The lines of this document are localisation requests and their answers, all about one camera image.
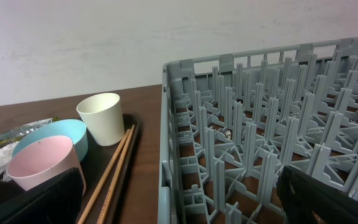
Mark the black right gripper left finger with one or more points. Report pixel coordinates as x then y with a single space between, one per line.
57 200

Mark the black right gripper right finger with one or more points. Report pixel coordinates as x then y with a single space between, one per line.
303 197

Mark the pink plastic cup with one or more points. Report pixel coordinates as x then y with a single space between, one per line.
42 160

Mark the green plastic wrapper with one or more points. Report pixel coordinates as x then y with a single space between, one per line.
20 132

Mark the grey plastic dishwasher rack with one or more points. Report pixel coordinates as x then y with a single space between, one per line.
230 123

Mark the dark brown serving tray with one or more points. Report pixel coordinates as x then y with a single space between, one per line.
93 166

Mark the light blue bowl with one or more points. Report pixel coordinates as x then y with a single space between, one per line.
73 128

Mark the wooden chopstick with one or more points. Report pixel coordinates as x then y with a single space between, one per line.
102 180
112 186

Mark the cream plastic cup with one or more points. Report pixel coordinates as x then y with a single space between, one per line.
102 115

